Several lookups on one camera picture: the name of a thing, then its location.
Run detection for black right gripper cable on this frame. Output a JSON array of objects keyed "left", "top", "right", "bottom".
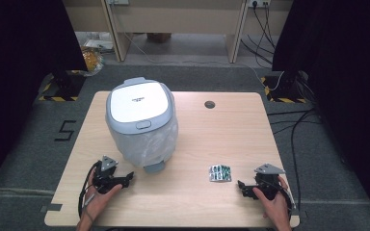
[{"left": 277, "top": 184, "right": 297, "bottom": 219}]

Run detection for person's right hand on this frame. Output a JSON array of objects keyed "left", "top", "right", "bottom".
[{"left": 252, "top": 175, "right": 292, "bottom": 227}]

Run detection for clear plastic bin liner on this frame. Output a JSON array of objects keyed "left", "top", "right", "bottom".
[{"left": 108, "top": 114, "right": 179, "bottom": 168}]

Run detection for clear bag with yellow contents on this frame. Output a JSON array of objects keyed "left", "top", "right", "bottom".
[{"left": 79, "top": 45, "right": 106, "bottom": 77}]

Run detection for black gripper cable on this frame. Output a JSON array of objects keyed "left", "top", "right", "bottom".
[
  {"left": 77, "top": 160, "right": 102, "bottom": 219},
  {"left": 277, "top": 184, "right": 297, "bottom": 219}
]

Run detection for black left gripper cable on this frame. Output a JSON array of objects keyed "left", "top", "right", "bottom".
[{"left": 77, "top": 160, "right": 102, "bottom": 219}]

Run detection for white flat packet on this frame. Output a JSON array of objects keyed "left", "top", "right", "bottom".
[{"left": 83, "top": 38, "right": 115, "bottom": 51}]

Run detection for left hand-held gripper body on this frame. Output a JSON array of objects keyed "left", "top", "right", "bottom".
[{"left": 92, "top": 155, "right": 123, "bottom": 194}]

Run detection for beige wooden desk frame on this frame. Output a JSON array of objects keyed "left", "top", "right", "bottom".
[{"left": 100, "top": 0, "right": 251, "bottom": 64}]

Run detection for black tape floor number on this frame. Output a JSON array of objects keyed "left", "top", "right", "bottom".
[{"left": 53, "top": 119, "right": 78, "bottom": 142}]

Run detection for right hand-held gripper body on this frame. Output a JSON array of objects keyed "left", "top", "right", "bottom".
[{"left": 252, "top": 163, "right": 286, "bottom": 201}]

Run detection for black stand base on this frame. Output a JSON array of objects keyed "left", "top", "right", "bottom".
[
  {"left": 49, "top": 69, "right": 87, "bottom": 99},
  {"left": 263, "top": 70, "right": 306, "bottom": 100}
]

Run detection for person's left hand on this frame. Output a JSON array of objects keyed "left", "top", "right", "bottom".
[{"left": 79, "top": 169, "right": 123, "bottom": 226}]

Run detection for white grey pedal trash can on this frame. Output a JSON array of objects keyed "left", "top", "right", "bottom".
[{"left": 105, "top": 76, "right": 179, "bottom": 175}]

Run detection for black power cables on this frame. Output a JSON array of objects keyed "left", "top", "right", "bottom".
[{"left": 240, "top": 2, "right": 278, "bottom": 69}]

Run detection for black curtain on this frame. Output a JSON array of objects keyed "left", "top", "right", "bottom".
[
  {"left": 271, "top": 0, "right": 370, "bottom": 222},
  {"left": 0, "top": 0, "right": 89, "bottom": 197}
]

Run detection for white wall power socket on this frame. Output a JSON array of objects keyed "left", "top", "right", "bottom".
[{"left": 246, "top": 0, "right": 272, "bottom": 8}]

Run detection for green silver pill blister pack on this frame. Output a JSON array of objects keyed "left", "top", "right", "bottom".
[{"left": 208, "top": 164, "right": 233, "bottom": 183}]

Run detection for yellow black hazard tape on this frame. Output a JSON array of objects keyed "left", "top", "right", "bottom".
[
  {"left": 259, "top": 76, "right": 308, "bottom": 105},
  {"left": 38, "top": 69, "right": 88, "bottom": 103}
]

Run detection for black floor cables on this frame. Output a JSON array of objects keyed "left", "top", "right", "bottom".
[{"left": 265, "top": 107, "right": 323, "bottom": 214}]

